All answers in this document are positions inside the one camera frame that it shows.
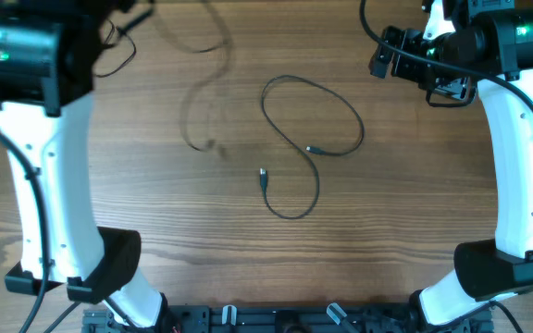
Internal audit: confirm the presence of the thin black brown cable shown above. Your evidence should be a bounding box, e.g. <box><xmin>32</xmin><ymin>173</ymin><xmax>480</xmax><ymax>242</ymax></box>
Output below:
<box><xmin>93</xmin><ymin>18</ymin><xmax>138</xmax><ymax>79</ymax></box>

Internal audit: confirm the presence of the black USB cable short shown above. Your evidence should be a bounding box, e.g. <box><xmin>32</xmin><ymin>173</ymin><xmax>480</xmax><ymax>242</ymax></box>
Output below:
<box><xmin>153</xmin><ymin>0</ymin><xmax>234</xmax><ymax>153</ymax></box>

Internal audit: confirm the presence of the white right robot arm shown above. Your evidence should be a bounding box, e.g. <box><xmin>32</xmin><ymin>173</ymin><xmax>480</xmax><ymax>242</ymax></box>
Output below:
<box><xmin>370</xmin><ymin>1</ymin><xmax>533</xmax><ymax>332</ymax></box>

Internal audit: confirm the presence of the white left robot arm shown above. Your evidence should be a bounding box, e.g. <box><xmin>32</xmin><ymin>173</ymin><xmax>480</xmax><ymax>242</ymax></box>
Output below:
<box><xmin>0</xmin><ymin>0</ymin><xmax>176</xmax><ymax>332</ymax></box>

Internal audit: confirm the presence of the black USB cable long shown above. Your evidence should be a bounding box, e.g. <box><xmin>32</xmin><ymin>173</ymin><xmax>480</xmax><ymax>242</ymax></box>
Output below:
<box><xmin>259</xmin><ymin>74</ymin><xmax>366</xmax><ymax>221</ymax></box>

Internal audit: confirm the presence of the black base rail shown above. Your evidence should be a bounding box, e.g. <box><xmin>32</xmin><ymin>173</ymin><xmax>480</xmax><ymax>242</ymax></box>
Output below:
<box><xmin>81</xmin><ymin>303</ymin><xmax>494</xmax><ymax>333</ymax></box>

